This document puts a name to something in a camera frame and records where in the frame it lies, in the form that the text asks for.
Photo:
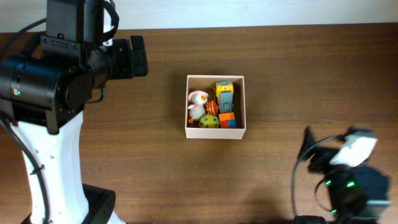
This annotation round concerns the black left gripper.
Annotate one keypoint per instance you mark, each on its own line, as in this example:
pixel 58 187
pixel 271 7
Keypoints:
pixel 135 67

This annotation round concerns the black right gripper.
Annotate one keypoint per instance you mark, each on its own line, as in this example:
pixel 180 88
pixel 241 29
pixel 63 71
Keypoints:
pixel 321 156

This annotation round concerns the white duck toy pink hat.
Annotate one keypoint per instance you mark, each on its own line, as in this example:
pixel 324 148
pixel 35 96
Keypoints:
pixel 196 108

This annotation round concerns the orange round plastic toy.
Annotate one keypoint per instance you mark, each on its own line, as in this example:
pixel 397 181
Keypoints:
pixel 212 107

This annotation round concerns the colourful puzzle cube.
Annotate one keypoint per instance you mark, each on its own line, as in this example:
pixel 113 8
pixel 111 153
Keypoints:
pixel 227 120

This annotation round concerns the yellow ball blue letters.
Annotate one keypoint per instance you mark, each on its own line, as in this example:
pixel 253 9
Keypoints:
pixel 209 121

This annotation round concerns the grey yellow toy truck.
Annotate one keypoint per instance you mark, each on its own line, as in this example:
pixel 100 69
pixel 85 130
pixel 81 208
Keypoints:
pixel 224 93

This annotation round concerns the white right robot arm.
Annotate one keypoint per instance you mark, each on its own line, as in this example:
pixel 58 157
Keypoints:
pixel 358 193

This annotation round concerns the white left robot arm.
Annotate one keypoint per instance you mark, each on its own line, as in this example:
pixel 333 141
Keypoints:
pixel 44 91

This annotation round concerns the white open box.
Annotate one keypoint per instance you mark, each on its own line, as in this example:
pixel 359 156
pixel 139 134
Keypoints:
pixel 207 82

